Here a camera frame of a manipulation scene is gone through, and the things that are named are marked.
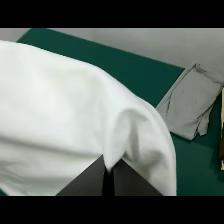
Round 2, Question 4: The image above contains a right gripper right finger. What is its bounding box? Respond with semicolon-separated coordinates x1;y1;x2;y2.
112;159;164;197

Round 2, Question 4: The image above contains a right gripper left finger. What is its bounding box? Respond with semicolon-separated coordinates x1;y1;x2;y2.
55;154;107;197

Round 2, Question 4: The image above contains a white T-shirt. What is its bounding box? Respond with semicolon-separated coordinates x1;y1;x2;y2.
0;40;178;197

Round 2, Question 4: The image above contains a grey garment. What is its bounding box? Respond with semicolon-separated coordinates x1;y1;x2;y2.
155;63;224;141

